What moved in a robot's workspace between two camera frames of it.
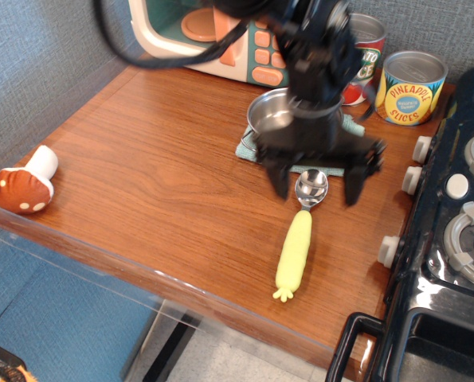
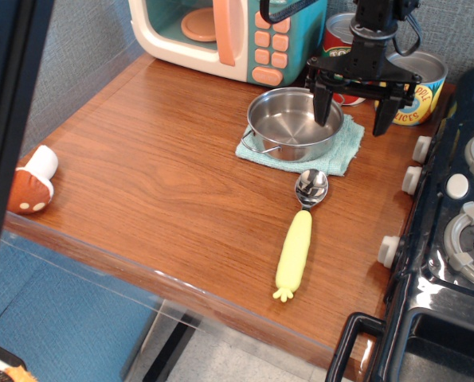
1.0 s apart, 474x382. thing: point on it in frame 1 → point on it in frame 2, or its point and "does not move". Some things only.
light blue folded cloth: [352, 126] does not move
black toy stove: [436, 322] does not move
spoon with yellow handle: [311, 187] does not move
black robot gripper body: [318, 132] → [366, 71]
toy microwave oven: [188, 29] does not move
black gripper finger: [279, 169] → [322, 100]
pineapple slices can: [409, 88] does not move
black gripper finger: [354, 180] → [385, 113]
